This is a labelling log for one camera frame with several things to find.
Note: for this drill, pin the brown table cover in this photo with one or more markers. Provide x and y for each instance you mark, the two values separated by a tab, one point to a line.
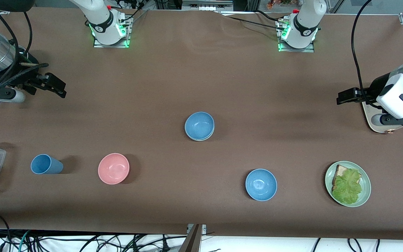
201	77

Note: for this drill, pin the light green bowl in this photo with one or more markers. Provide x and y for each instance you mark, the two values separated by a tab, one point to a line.
199	139

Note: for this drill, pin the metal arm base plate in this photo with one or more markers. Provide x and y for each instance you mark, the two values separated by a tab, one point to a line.
297	50
126	35

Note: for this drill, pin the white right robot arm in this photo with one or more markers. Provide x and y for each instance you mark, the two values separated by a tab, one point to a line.
100	21

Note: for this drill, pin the bread slice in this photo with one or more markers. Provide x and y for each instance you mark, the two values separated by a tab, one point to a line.
339	172

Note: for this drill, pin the grey power strip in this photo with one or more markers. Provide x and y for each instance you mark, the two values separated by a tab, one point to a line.
206	5

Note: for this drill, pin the cream toaster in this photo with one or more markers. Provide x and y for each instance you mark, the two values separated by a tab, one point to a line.
380	129

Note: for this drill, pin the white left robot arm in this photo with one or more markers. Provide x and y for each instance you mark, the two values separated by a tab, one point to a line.
304	24

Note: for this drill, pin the light green plate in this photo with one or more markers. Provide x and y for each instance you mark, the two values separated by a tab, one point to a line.
366	189

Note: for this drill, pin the green lettuce leaf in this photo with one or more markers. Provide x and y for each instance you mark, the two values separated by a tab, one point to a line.
347	189

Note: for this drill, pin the blue bowl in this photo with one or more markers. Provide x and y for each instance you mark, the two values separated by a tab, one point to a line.
199	125
261	184

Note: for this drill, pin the blue cup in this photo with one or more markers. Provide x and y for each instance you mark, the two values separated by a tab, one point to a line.
46	164

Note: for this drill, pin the pink bowl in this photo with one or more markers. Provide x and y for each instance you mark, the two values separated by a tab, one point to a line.
113	168

